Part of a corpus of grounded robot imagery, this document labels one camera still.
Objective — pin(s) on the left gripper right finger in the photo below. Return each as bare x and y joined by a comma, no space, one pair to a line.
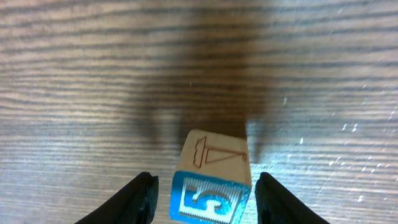
277,205

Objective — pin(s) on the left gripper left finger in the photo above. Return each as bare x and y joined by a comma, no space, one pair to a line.
135,203

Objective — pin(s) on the blue number five block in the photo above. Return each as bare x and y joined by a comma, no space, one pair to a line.
212,181

